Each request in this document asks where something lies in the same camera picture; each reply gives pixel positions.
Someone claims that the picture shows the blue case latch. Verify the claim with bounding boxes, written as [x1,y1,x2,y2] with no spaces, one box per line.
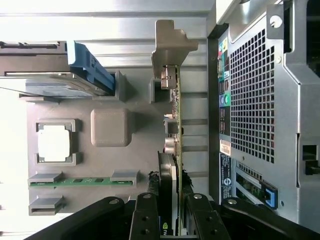
[259,180,279,210]

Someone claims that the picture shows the grey parts rack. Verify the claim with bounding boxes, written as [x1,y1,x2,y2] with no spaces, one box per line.
[18,69,162,217]

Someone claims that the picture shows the green RAM stick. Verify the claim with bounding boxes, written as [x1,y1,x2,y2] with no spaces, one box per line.
[29,176,133,187]

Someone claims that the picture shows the silver CPU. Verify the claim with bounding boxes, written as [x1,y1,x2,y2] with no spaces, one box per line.
[36,124,73,163]

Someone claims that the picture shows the black open PC case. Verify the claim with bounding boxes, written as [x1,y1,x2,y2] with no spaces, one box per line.
[206,0,320,227]

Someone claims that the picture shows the hard disk with blue carrier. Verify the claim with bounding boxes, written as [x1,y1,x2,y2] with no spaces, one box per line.
[0,39,116,98]

